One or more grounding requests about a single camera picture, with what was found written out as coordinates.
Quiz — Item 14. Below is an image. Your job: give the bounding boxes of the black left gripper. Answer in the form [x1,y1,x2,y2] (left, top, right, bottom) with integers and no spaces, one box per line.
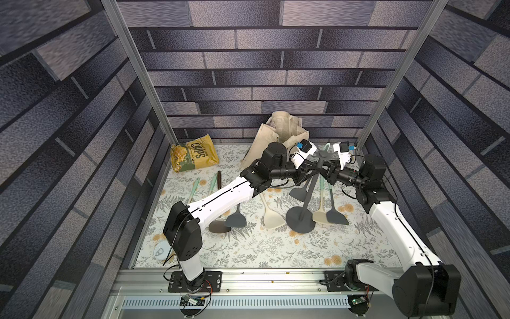
[268,159,323,187]

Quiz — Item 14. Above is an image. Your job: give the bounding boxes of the mint handle grey utensil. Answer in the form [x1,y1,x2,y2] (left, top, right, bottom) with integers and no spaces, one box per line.
[326,185,349,225]

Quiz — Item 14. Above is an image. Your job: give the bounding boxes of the mint handle cream slotted turner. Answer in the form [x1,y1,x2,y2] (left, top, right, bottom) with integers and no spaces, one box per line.
[312,177,328,225]

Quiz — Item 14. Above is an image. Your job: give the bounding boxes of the grey utensil rack stand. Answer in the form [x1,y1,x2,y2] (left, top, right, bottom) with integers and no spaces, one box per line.
[286,151,331,234]

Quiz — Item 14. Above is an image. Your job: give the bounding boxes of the wooden handle white utensil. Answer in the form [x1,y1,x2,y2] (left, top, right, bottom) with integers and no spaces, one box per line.
[259,194,286,229]

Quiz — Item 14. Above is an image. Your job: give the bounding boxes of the mint handle cream spatula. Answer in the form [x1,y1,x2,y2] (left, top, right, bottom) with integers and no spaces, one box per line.
[209,174,217,195]

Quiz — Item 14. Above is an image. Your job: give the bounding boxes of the dark brown handle utensil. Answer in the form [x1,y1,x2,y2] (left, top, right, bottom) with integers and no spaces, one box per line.
[208,170,232,235]

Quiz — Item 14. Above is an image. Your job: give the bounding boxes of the mint handle cream spoon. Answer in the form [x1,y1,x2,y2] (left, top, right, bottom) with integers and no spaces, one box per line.
[187,178,201,205]

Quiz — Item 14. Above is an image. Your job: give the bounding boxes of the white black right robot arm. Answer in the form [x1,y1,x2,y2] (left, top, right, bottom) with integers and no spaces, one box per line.
[321,154,462,318]

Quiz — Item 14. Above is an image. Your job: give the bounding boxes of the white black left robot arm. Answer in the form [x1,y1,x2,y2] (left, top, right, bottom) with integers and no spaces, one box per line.
[163,140,317,287]

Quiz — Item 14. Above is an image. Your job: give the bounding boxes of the beige canvas tote bag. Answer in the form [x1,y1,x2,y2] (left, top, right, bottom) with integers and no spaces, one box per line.
[240,111,309,170]

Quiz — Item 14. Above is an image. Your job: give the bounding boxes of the yellow green chips bag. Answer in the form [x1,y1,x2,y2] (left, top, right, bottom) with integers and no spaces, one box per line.
[170,134,220,173]

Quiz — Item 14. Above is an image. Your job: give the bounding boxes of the right circuit board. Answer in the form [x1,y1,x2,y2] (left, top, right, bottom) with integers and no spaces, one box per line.
[347,295,369,317]

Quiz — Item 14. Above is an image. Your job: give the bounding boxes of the circuit board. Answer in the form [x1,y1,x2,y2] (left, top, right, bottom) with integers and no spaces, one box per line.
[347,295,369,317]
[179,295,208,308]

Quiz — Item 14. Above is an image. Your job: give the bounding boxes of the white tin can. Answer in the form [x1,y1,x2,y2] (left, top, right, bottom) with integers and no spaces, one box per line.
[154,240,171,261]

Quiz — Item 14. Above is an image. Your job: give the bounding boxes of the left circuit board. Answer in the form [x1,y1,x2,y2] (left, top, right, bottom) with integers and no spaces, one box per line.
[179,295,208,308]

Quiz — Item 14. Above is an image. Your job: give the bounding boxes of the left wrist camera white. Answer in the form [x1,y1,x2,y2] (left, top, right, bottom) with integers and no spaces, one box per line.
[290,139,317,169]

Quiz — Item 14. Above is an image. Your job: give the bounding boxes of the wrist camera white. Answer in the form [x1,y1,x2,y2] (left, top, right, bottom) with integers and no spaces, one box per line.
[290,139,317,169]
[333,142,356,170]

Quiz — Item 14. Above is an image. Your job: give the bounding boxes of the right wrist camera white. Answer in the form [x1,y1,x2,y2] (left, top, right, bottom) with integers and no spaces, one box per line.
[333,142,356,170]

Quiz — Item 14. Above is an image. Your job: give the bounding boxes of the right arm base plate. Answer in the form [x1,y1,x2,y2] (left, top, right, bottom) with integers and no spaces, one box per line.
[320,271,349,292]

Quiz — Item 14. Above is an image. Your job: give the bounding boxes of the aluminium rail frame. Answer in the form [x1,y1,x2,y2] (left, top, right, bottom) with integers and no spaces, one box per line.
[101,268,411,319]

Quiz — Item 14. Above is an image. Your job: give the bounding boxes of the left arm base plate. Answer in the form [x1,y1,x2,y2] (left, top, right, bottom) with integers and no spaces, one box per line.
[167,271,223,292]

